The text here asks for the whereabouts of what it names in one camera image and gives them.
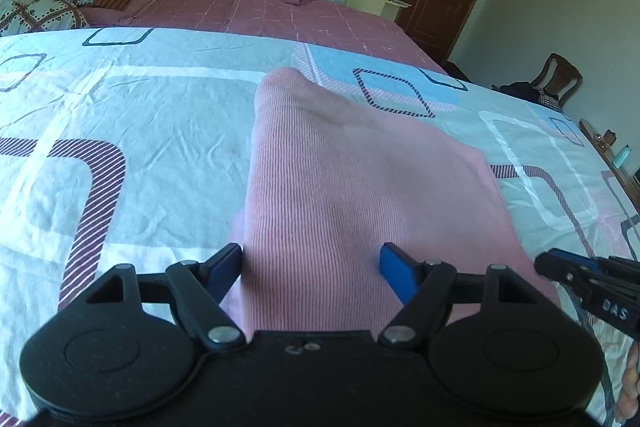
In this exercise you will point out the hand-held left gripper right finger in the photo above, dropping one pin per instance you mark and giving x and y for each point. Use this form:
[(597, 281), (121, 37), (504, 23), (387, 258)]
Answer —
[(398, 275)]

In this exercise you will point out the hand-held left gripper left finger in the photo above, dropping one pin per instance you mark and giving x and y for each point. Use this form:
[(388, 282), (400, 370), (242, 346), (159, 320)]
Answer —
[(225, 268)]

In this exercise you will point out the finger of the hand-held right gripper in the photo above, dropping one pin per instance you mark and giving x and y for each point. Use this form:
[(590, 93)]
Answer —
[(560, 266)]

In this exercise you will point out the pink knit garment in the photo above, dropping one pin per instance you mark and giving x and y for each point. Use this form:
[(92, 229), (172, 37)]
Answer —
[(360, 207)]

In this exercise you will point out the dark clothes on chair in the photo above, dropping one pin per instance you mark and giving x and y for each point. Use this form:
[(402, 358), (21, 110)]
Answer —
[(520, 91)]

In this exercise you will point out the person's right hand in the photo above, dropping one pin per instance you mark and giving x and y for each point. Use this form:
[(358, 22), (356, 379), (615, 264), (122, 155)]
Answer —
[(631, 387)]

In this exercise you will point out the wooden side table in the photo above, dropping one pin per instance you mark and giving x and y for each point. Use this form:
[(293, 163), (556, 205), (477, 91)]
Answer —
[(615, 162)]

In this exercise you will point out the teal drinking bottle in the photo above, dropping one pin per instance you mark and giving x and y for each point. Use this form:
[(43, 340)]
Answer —
[(622, 156)]

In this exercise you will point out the printed white bed blanket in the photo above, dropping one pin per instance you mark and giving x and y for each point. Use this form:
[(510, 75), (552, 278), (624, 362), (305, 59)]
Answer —
[(125, 132)]

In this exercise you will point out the wooden chair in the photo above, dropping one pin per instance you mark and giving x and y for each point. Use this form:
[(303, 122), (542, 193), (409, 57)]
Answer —
[(560, 74)]

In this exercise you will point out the pink checked bed sheet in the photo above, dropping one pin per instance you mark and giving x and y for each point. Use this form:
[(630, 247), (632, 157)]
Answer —
[(310, 27)]

